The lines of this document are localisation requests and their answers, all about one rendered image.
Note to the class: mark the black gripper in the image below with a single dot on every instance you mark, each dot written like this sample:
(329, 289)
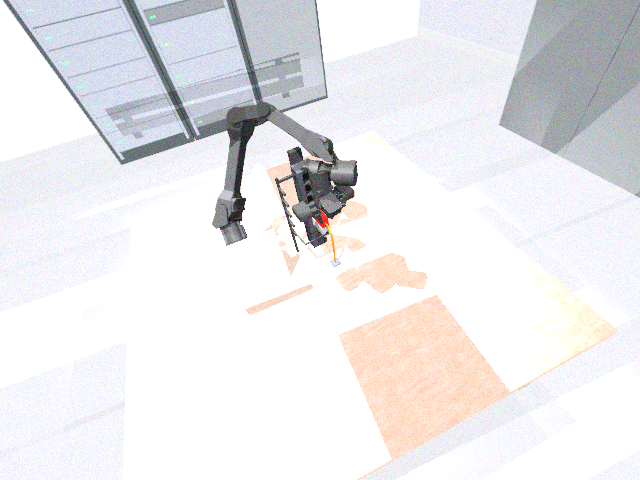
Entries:
(305, 211)

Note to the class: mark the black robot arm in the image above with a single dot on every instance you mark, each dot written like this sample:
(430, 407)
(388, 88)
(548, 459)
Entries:
(240, 124)

